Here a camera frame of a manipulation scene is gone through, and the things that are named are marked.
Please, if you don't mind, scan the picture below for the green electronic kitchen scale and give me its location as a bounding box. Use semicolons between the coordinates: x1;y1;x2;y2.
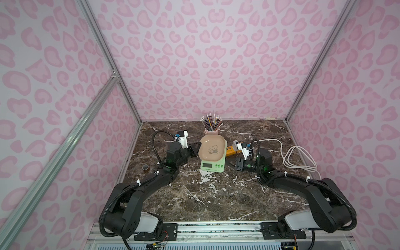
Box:
199;150;226;173

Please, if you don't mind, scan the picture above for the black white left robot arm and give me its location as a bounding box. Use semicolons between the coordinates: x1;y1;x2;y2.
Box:
99;130;202;241

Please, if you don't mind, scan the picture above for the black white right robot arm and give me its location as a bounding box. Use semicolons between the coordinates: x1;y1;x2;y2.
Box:
232;139;357;237

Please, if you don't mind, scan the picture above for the pink panda scale bowl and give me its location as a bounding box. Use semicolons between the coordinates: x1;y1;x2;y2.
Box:
199;134;226;161

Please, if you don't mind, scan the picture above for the orange power strip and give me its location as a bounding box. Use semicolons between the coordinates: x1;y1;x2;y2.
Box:
226;146;241;157

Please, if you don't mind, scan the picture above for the pink metal pencil bucket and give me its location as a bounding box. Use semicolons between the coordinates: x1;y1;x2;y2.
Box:
204;129;219;135

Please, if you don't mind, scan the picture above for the bundle of coloured pencils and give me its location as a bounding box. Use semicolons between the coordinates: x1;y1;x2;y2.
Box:
200;113;223;132

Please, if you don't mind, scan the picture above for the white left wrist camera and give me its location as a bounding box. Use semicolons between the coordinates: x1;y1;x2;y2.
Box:
175;130;188;149

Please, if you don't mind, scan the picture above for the white power strip cord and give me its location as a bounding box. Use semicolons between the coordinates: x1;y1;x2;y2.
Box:
259;138;323;180

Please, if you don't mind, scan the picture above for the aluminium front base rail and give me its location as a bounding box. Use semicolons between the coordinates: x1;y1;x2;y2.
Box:
82;220;360;250

